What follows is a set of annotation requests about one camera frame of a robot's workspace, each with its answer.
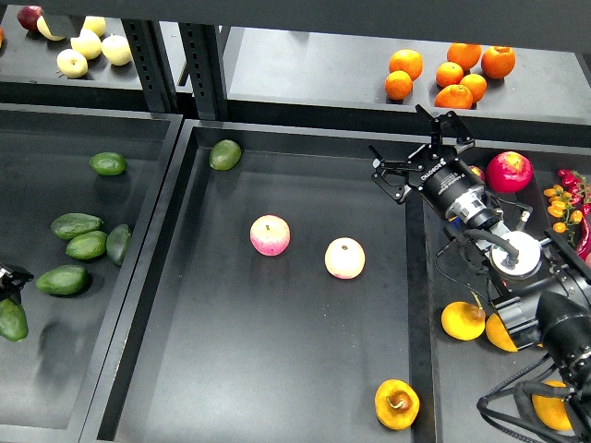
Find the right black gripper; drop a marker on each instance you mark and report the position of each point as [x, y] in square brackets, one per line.
[436, 172]

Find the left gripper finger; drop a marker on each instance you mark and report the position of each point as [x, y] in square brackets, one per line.
[13, 280]

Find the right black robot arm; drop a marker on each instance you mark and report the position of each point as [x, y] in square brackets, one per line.
[560, 324]

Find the green avocado lower pile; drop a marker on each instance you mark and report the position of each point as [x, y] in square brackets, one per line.
[63, 280]

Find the green avocado middle pile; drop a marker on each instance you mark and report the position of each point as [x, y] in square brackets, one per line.
[87, 245]

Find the dark green avocado right pile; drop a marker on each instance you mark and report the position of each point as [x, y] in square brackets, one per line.
[117, 243]

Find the green avocado left tray top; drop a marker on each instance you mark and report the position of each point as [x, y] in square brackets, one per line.
[108, 163]

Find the green avocado at tray corner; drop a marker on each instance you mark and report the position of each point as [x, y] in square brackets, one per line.
[225, 155]

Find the yellow pear shelf front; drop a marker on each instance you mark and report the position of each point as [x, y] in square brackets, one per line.
[72, 64]

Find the yellow pear shelf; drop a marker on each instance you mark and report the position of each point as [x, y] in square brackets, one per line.
[116, 50]
[72, 64]
[95, 24]
[87, 43]

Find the yellow pear shelf middle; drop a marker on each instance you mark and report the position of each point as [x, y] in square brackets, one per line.
[87, 43]

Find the yellow pear shelf right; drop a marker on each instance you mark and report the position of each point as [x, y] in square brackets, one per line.
[116, 50]

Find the yellow pear under label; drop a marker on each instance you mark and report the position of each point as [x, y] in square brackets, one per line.
[45, 31]

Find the yellow pear shelf top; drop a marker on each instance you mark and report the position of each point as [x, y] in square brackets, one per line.
[95, 24]

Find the dark red small apple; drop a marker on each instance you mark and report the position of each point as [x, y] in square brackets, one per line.
[478, 172]

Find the orange front bottom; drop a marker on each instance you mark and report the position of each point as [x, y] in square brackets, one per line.
[454, 96]

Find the orange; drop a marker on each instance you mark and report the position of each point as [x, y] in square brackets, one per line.
[407, 60]
[398, 85]
[454, 96]
[498, 61]
[465, 55]

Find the orange far left bottom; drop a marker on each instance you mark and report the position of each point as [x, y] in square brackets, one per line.
[398, 85]

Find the orange centre small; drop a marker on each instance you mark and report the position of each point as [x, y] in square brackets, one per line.
[449, 73]

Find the orange small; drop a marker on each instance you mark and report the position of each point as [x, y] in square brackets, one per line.
[449, 73]
[476, 84]

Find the orange right small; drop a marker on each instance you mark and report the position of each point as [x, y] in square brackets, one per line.
[476, 84]

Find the red pomegranate fruit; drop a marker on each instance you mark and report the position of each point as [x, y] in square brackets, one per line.
[509, 172]

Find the orange far left top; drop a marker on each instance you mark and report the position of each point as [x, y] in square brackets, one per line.
[407, 60]

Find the orange top middle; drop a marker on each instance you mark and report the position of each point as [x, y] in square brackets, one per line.
[465, 55]

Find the black left tray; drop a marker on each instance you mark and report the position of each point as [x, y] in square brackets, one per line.
[49, 379]

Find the black tray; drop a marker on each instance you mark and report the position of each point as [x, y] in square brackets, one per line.
[454, 379]
[49, 379]
[229, 345]

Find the orange top right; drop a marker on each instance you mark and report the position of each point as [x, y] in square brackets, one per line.
[498, 61]

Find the pale yellow pink apple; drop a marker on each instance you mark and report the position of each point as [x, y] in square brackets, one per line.
[344, 258]

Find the pink red apple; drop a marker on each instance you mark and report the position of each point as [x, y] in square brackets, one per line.
[270, 235]

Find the red chili pepper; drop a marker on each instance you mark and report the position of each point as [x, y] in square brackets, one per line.
[583, 247]

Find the black centre tray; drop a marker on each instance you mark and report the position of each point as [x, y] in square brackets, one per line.
[229, 345]

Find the black right tray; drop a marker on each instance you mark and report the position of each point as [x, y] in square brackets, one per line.
[454, 379]

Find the black metal shelf upright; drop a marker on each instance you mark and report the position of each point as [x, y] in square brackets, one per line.
[179, 67]

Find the dark red apple on shelf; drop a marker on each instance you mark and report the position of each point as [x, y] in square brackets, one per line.
[28, 17]

